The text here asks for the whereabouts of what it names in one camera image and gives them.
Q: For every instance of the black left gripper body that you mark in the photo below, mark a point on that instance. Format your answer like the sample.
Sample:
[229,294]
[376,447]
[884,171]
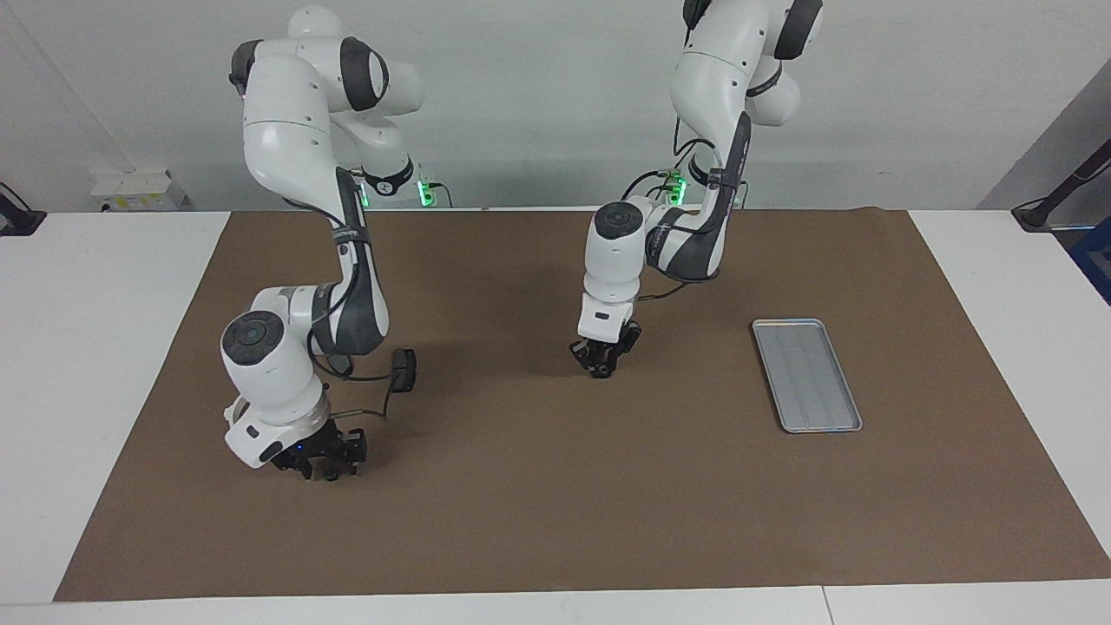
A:
[608,345]

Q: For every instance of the blue box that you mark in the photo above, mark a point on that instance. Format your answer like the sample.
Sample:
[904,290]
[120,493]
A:
[1095,260]

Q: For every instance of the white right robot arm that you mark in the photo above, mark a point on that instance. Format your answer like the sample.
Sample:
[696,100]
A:
[286,130]

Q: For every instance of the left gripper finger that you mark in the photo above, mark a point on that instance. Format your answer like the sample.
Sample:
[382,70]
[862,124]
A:
[612,365]
[590,363]

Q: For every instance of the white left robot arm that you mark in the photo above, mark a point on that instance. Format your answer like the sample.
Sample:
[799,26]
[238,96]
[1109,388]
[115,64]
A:
[712,87]

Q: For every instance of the black stand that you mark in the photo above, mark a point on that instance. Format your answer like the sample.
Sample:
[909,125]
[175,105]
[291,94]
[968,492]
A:
[1059,195]

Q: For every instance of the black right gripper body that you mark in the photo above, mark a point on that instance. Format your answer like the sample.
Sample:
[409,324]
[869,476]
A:
[330,447]

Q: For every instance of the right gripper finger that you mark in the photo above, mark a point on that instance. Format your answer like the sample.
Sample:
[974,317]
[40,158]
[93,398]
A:
[305,470]
[354,460]

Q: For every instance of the brown paper table mat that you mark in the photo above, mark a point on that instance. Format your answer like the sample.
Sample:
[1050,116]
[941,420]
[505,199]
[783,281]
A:
[555,521]

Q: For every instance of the black clamp mount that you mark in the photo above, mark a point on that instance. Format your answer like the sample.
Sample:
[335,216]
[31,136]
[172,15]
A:
[17,221]

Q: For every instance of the silver metal tray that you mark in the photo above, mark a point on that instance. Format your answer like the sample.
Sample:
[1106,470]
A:
[807,373]

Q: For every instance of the short grey brake pad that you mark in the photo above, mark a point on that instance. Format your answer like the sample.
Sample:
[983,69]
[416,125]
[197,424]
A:
[404,369]

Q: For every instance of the white power strip box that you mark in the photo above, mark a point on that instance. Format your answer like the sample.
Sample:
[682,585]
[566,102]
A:
[139,191]

